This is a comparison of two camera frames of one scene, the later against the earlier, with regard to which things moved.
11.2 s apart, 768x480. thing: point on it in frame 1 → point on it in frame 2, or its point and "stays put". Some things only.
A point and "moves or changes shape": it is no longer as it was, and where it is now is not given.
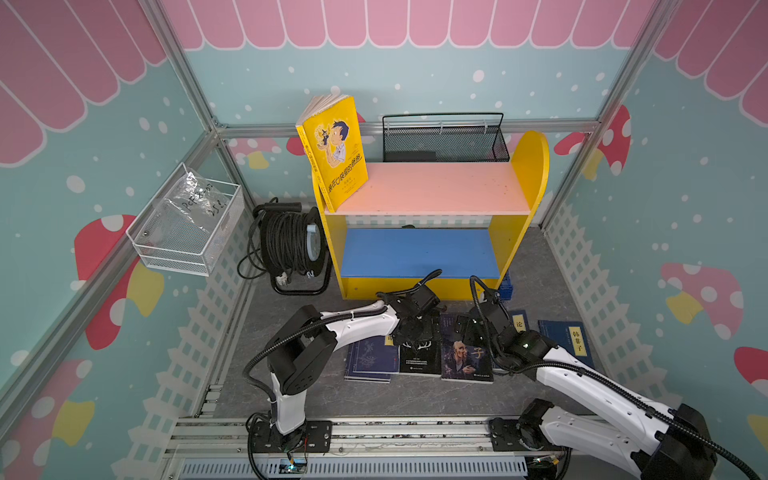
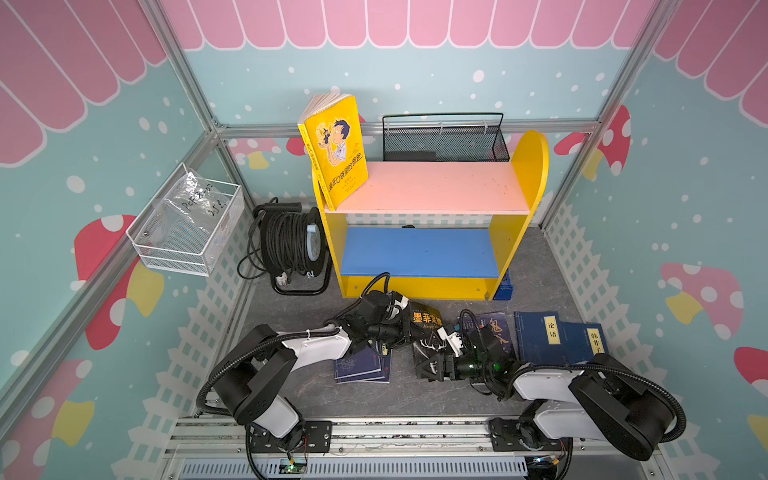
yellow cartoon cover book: (329, 133) stays put
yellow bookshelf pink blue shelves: (442, 228) stays put
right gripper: (469, 328) → (438, 367)
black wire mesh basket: (443, 138) stays put
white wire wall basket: (188, 224) stays put
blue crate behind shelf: (507, 288) stays put
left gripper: (427, 324) → (404, 323)
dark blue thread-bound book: (372, 360) stays put
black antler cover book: (423, 354) moves or changes shape
